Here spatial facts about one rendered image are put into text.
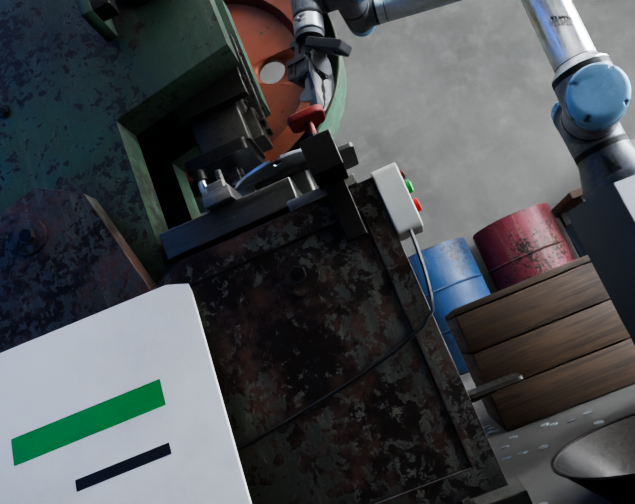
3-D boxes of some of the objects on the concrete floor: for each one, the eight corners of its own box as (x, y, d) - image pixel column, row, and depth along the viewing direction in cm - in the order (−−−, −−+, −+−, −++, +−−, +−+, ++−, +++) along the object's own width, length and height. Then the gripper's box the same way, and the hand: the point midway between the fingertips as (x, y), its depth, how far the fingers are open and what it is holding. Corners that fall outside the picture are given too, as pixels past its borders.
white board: (281, 616, 85) (186, 275, 110) (-18, 734, 86) (-46, 370, 111) (283, 615, 86) (188, 277, 111) (-13, 731, 87) (-41, 371, 112)
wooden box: (604, 369, 181) (554, 271, 188) (653, 375, 144) (590, 253, 151) (487, 414, 184) (444, 316, 192) (507, 432, 147) (452, 309, 155)
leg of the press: (522, 491, 98) (331, 64, 117) (535, 510, 87) (322, 34, 106) (65, 659, 107) (-42, 236, 126) (25, 696, 96) (-86, 226, 115)
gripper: (306, 53, 142) (313, 128, 137) (281, 38, 135) (288, 116, 130) (332, 37, 137) (340, 115, 131) (308, 20, 130) (315, 101, 125)
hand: (323, 106), depth 129 cm, fingers closed
